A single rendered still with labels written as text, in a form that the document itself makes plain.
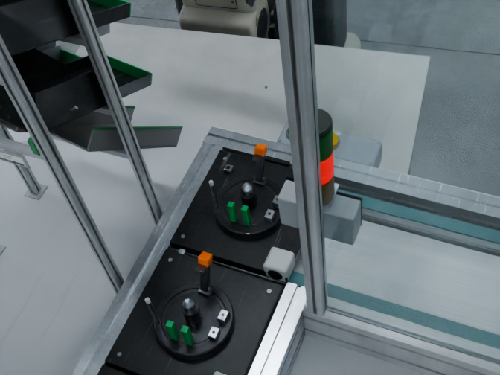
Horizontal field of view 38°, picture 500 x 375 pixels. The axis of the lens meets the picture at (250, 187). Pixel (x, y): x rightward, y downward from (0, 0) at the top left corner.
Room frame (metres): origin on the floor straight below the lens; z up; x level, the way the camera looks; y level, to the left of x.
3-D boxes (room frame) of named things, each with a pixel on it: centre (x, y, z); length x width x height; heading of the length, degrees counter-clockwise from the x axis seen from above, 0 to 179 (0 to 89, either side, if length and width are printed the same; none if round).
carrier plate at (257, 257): (0.82, 0.01, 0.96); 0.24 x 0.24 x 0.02; 59
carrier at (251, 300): (0.60, 0.14, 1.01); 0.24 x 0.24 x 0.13; 59
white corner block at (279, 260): (0.68, -0.03, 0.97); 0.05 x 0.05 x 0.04; 59
